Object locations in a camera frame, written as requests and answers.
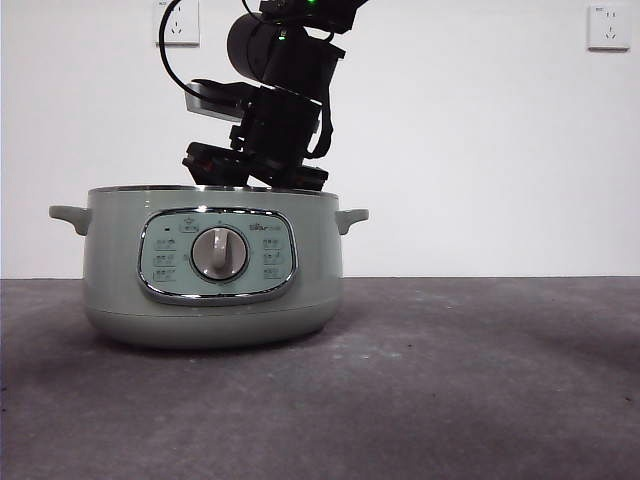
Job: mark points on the white wall socket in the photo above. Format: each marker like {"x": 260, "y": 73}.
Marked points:
{"x": 607, "y": 27}
{"x": 182, "y": 22}

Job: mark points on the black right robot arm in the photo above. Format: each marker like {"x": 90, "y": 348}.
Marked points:
{"x": 280, "y": 55}

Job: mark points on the pale green electric cooking pot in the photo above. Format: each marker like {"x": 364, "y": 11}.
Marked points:
{"x": 115, "y": 280}

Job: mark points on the pale grey right wrist camera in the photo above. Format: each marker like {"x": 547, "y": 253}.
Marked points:
{"x": 210, "y": 107}

